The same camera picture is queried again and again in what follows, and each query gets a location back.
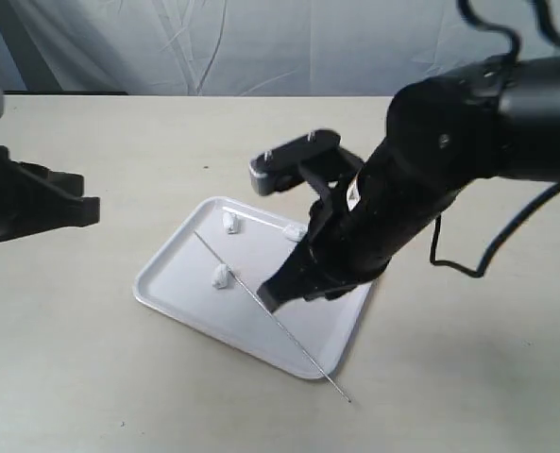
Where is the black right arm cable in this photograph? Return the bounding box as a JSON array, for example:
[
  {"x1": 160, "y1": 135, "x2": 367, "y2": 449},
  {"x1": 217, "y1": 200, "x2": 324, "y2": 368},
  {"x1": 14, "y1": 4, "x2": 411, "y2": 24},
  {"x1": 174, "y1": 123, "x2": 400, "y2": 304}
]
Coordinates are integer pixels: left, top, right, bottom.
[{"x1": 428, "y1": 0, "x2": 560, "y2": 279}]

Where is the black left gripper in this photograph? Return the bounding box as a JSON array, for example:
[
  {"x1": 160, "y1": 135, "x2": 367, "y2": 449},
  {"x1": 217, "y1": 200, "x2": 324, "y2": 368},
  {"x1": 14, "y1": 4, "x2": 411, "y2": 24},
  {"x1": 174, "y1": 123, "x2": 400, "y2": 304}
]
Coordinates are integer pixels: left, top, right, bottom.
[{"x1": 0, "y1": 145, "x2": 100, "y2": 243}]

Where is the white marshmallow piece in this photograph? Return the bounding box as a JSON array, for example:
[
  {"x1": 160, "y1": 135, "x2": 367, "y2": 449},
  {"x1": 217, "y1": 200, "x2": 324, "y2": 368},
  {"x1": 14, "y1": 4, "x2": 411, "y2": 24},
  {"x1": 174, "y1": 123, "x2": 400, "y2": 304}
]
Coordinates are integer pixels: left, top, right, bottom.
[
  {"x1": 211, "y1": 263, "x2": 232, "y2": 291},
  {"x1": 282, "y1": 225, "x2": 307, "y2": 243},
  {"x1": 222, "y1": 211, "x2": 241, "y2": 235}
]

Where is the white backdrop cloth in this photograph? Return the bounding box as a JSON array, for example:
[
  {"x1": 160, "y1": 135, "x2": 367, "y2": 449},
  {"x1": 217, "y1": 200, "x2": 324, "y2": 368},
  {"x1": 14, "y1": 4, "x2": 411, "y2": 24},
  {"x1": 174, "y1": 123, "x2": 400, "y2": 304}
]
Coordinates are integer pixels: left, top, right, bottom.
[{"x1": 0, "y1": 0, "x2": 560, "y2": 98}]

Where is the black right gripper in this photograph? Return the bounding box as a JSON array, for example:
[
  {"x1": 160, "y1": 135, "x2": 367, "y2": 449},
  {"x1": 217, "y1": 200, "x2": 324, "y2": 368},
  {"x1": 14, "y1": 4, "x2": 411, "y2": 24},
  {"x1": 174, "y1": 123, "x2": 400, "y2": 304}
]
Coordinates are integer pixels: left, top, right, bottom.
[{"x1": 256, "y1": 188, "x2": 431, "y2": 312}]

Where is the thin metal skewer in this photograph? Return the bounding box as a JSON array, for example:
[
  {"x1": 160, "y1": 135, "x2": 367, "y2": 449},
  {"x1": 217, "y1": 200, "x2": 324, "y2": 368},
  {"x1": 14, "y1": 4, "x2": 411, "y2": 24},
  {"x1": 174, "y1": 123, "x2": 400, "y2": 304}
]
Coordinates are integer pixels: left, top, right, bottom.
[{"x1": 194, "y1": 231, "x2": 353, "y2": 404}]

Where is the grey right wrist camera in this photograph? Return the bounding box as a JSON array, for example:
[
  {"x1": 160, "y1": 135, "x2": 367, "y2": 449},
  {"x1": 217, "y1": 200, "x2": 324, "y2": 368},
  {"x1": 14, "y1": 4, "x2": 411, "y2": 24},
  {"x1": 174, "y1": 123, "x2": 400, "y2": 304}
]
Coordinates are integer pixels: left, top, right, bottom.
[{"x1": 248, "y1": 129, "x2": 364, "y2": 200}]

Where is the white plastic tray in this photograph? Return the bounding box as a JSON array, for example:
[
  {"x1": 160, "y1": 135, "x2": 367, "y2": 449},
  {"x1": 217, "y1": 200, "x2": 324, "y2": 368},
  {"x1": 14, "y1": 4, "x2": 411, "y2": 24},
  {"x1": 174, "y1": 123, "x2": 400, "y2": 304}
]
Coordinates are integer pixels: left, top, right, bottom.
[{"x1": 133, "y1": 196, "x2": 370, "y2": 380}]

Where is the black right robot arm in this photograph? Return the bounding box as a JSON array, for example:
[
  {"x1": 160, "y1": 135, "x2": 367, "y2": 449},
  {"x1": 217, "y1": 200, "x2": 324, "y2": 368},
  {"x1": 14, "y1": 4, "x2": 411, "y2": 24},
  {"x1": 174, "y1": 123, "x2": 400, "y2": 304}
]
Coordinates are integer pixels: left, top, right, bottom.
[{"x1": 250, "y1": 57, "x2": 560, "y2": 311}]

